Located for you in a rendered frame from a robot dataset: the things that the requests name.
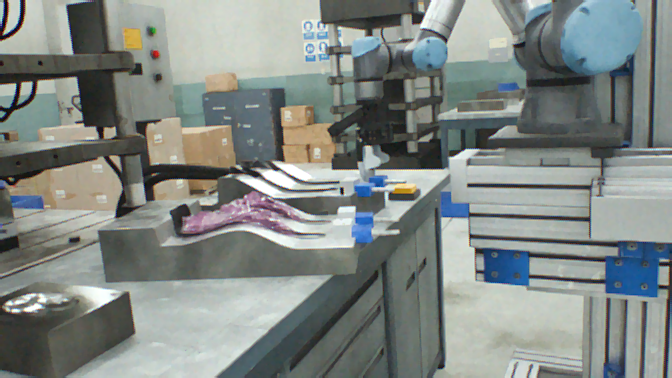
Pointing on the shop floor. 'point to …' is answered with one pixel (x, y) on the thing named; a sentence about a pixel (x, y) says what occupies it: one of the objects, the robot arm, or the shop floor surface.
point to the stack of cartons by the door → (305, 137)
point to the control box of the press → (134, 28)
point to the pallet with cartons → (207, 154)
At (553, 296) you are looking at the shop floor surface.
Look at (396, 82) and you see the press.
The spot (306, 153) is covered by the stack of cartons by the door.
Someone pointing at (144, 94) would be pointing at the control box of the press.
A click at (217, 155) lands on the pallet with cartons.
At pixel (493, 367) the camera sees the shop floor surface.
